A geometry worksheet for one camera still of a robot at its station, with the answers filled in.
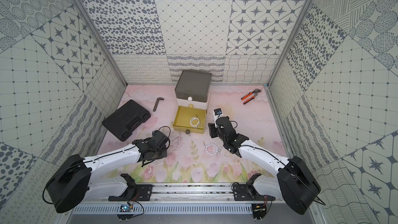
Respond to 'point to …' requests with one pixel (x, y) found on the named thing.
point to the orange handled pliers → (256, 91)
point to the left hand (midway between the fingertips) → (165, 150)
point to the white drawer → (192, 103)
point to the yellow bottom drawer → (182, 121)
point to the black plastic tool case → (116, 123)
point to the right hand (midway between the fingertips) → (214, 124)
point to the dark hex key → (156, 102)
